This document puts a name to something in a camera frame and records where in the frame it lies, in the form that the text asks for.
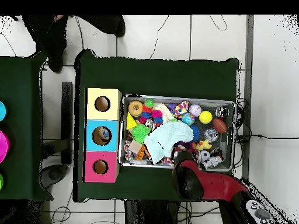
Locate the person's hand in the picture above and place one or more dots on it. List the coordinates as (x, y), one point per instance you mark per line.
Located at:
(58, 17)

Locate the mint green cloth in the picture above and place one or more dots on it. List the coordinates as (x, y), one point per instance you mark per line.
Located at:
(168, 137)

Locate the purple spiky ball with eyes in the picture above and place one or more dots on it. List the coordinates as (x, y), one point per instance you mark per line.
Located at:
(184, 145)

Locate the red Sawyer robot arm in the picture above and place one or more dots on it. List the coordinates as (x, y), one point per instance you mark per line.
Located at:
(215, 184)

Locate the wooden box with three holes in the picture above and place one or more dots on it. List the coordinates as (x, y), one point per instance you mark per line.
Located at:
(102, 114)

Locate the black upright panel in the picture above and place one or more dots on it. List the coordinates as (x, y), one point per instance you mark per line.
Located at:
(67, 116)

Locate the cyan round object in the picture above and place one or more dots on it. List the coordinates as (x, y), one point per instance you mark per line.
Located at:
(2, 111)

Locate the toy burger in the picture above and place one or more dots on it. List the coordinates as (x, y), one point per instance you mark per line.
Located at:
(135, 108)

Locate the dark green table cloth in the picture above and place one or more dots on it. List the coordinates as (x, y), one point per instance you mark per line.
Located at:
(163, 77)

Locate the dark green side table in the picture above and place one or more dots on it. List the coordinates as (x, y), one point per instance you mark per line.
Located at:
(21, 140)

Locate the pink round object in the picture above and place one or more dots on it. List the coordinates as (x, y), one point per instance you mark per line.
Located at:
(3, 145)

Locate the plain green spiky ball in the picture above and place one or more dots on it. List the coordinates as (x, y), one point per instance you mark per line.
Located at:
(140, 133)

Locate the white baseball toy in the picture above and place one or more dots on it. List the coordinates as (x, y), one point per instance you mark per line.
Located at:
(195, 110)

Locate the lime green round object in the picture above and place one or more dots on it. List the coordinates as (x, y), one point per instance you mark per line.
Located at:
(1, 182)

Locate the yellow ball toy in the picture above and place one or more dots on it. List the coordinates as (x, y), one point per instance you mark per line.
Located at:
(205, 117)

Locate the crushed red silver can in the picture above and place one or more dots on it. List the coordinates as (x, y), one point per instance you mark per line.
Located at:
(222, 111)

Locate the yellow rubber duck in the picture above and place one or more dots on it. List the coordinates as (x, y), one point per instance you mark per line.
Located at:
(203, 145)

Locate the brown toy football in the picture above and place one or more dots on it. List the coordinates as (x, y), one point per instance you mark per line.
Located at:
(219, 125)

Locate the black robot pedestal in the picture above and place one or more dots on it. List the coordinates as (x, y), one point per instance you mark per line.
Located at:
(151, 214)

